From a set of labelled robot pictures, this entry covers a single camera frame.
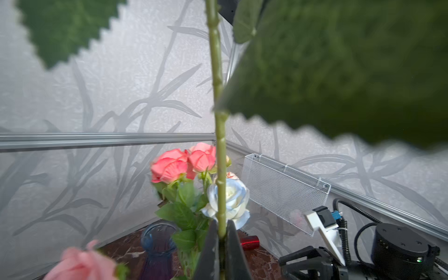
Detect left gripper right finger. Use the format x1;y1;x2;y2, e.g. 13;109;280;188
225;220;253;280

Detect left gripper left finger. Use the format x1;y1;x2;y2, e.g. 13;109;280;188
192;220;220;280

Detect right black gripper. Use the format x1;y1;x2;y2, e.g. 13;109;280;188
279;223;448;280

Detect purple glass vase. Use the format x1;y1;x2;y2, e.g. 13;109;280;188
140;220;178;280

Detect white blue artificial rose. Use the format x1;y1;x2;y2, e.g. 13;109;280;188
201;178;250;230

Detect peach cream artificial flower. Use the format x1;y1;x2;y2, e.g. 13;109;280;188
225;154;240;181

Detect red pink artificial rose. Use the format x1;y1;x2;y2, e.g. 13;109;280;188
186;142;216;180

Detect magenta artificial rose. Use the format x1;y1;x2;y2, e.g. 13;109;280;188
13;0;448;280

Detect dark red glass vase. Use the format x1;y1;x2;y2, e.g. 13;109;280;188
177;245;201;280

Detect light pink artificial rose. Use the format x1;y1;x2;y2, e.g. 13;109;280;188
44;240;130;280

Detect red handled pruning shears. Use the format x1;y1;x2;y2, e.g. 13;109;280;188
240;236;260;251

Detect white wire mesh basket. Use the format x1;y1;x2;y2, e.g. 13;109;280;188
240;154;332;236

